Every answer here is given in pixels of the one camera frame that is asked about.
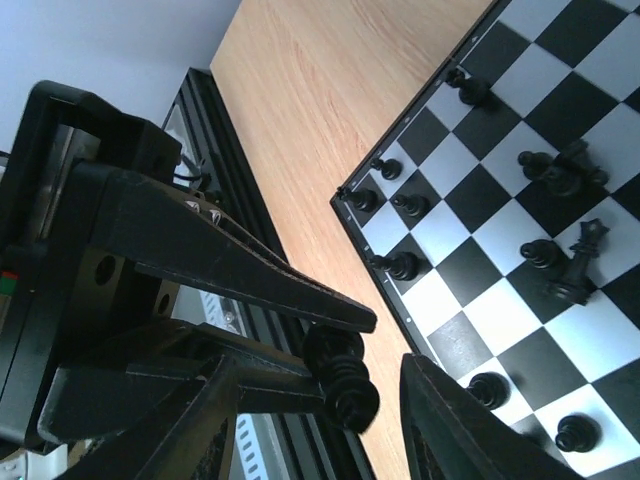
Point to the black and white chessboard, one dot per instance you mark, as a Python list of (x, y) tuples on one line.
[(468, 283)]

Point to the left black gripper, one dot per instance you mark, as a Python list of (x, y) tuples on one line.
[(68, 143)]

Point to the pile of black chess pieces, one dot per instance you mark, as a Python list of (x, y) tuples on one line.
[(566, 174)]

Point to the black pawn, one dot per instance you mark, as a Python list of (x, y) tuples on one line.
[(415, 205)]

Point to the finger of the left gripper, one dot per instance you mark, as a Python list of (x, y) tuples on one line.
[(108, 388), (176, 236)]

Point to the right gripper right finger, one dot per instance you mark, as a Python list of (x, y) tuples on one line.
[(448, 434)]

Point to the black queen piece lying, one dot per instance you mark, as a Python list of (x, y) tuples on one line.
[(572, 286)]

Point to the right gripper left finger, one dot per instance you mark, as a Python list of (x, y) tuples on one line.
[(188, 435)]

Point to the white slotted cable duct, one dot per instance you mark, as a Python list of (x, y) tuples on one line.
[(249, 450)]

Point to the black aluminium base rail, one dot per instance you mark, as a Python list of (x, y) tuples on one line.
[(293, 446)]

